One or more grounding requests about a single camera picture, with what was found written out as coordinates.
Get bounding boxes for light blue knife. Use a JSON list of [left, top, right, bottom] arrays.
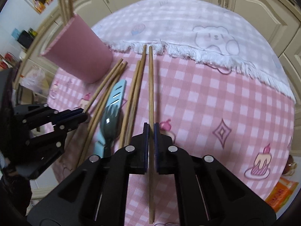
[[93, 79, 127, 158]]

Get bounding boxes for pink checkered tablecloth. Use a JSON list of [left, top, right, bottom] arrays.
[[46, 0, 296, 226]]

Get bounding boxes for wooden chopstick pair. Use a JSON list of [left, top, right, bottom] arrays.
[[124, 45, 147, 146], [118, 60, 141, 149]]

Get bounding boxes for pink utensil cup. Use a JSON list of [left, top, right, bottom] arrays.
[[41, 14, 113, 84]]

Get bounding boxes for orange snack bag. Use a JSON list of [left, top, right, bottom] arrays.
[[265, 177, 299, 213]]

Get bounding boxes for dark green spoon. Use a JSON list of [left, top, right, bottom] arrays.
[[100, 105, 120, 157]]

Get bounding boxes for wooden chopstick in cup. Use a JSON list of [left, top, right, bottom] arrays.
[[58, 0, 68, 26]]

